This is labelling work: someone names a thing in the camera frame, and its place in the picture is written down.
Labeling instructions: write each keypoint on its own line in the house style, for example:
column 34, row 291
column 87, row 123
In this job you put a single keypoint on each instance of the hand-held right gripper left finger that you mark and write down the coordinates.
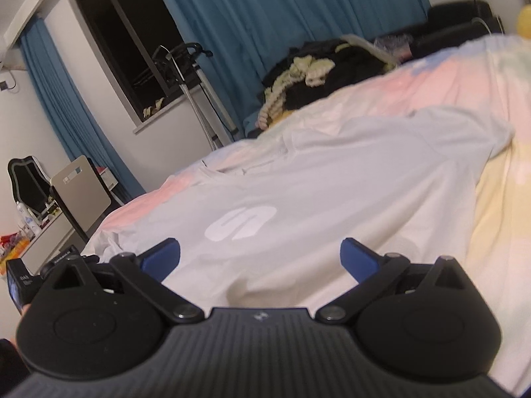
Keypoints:
column 159, row 255

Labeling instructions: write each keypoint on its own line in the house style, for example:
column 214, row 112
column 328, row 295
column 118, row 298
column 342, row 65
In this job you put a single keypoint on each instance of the white t-shirt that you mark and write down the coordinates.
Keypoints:
column 332, row 182

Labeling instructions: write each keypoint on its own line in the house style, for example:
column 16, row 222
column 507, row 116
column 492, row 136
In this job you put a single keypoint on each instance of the yellow cloth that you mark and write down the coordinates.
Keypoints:
column 284, row 116

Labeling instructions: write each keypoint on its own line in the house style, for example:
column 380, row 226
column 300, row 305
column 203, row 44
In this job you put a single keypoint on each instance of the clear plastic bag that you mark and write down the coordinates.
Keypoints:
column 390, row 43

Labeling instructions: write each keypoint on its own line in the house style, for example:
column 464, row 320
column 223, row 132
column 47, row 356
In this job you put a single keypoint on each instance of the black armchair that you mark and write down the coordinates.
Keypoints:
column 452, row 16

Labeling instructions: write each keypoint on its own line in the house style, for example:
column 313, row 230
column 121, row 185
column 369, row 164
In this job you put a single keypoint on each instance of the beige chair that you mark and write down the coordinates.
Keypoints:
column 79, row 190

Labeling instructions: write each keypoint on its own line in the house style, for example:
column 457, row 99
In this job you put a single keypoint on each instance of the white spray bottle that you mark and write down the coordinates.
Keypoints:
column 29, row 224

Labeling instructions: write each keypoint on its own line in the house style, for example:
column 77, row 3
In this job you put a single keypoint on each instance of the wide blue curtain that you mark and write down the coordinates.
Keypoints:
column 269, row 16

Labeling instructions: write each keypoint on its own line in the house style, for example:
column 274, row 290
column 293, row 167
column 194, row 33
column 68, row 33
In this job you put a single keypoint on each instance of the dark framed window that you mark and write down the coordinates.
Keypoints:
column 124, row 49

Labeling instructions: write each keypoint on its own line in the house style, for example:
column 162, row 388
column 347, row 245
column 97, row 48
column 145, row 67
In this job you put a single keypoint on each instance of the narrow blue curtain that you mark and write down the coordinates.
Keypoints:
column 70, row 112

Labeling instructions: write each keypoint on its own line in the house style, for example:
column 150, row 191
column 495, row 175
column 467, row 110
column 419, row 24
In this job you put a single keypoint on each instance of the red packets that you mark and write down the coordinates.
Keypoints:
column 9, row 241

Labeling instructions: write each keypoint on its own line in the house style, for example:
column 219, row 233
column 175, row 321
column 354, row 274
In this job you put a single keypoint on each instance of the beige slippers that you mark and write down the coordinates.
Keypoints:
column 152, row 107

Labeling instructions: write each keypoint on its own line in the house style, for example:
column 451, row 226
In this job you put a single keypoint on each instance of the pastel tie-dye bedspread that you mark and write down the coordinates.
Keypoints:
column 456, row 83

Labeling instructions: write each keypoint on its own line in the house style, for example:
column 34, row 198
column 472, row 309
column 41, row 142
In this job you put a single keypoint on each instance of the yellow plush toy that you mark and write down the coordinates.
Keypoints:
column 524, row 23

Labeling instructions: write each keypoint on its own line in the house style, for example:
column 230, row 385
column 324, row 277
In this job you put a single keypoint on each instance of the cream green knit blanket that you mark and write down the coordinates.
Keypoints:
column 315, row 70

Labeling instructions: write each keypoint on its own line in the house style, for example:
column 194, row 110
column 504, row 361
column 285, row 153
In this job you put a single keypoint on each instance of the white dressing desk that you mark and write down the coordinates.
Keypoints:
column 54, row 234

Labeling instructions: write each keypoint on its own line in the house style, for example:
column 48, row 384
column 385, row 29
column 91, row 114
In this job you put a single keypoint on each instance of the black clothes pile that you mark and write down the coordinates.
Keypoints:
column 356, row 62

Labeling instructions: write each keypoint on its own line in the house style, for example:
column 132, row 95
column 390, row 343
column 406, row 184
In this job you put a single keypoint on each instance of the garment steamer stand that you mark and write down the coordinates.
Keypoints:
column 196, row 105

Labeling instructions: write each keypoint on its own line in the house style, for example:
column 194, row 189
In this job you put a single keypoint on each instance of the orange box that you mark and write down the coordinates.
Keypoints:
column 18, row 252

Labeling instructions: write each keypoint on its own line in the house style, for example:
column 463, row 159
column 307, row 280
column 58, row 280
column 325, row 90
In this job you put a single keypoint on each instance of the black framed vanity mirror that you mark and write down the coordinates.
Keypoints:
column 27, row 186

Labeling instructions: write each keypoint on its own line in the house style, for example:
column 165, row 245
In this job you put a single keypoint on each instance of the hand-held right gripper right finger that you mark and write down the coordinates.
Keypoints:
column 357, row 257

